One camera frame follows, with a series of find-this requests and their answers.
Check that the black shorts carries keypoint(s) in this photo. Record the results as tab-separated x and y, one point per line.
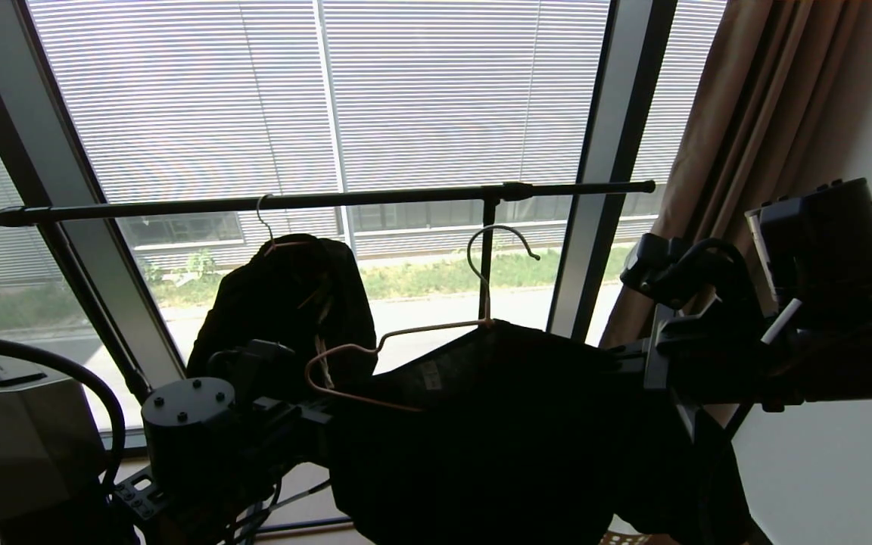
277	303

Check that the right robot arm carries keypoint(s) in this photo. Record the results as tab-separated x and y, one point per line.
837	303

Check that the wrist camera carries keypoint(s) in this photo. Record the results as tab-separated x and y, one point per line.
663	269
262	367

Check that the white laundry basket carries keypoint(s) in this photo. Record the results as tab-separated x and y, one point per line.
625	539

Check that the black clothes rack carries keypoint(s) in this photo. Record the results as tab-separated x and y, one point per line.
179	203

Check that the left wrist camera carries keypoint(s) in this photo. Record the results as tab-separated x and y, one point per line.
262	367

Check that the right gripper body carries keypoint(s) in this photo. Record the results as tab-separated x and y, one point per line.
701	363

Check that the pink clothes hanger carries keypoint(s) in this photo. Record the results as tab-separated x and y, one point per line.
262	219
485	303

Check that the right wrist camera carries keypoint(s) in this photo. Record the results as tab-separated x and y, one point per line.
663	269

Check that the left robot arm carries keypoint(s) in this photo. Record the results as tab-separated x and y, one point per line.
186	431

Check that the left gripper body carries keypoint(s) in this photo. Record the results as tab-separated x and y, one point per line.
300	435

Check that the black garment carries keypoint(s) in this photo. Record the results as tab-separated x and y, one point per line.
519	454

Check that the brown curtain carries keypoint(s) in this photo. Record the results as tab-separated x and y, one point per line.
731	113

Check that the window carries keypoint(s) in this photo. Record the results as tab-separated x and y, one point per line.
50	151

